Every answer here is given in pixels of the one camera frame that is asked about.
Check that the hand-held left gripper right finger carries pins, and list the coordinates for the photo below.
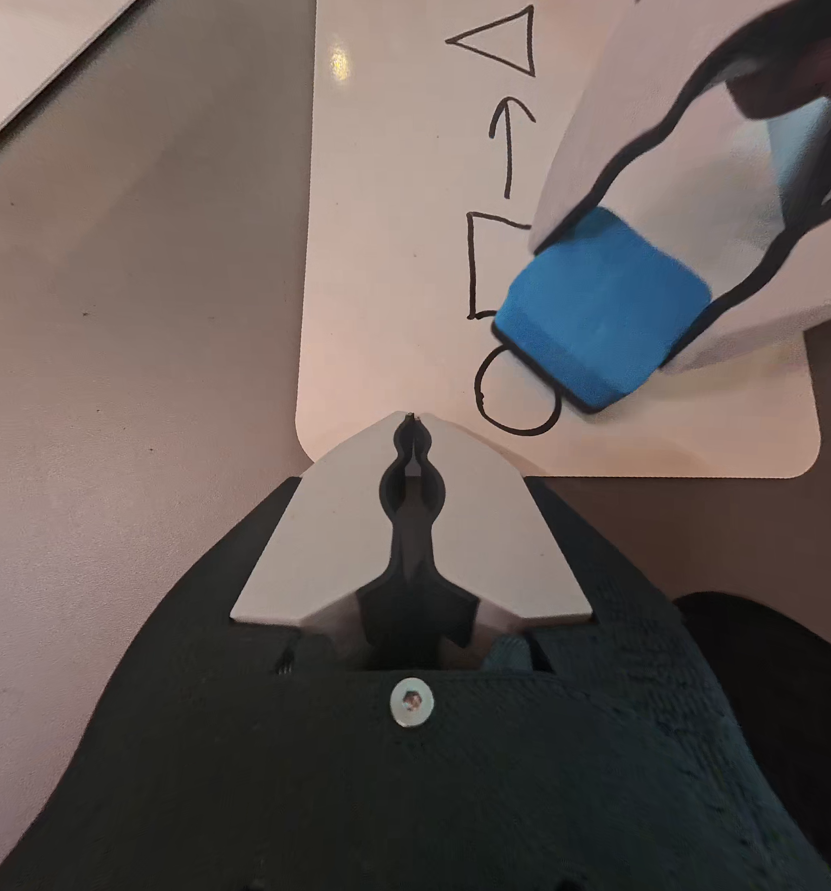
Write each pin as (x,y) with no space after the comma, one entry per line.
(513,536)

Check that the white metal stand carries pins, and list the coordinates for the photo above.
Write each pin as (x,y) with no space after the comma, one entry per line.
(25,56)

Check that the small white whiteboard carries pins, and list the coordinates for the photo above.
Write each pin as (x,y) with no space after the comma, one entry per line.
(387,209)

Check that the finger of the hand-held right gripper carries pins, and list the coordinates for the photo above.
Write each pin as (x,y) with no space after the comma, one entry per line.
(791,278)
(610,118)

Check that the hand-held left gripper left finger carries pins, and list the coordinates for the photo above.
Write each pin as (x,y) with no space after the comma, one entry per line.
(318,536)

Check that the blue whiteboard eraser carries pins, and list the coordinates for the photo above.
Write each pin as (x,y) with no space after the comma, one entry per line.
(596,306)

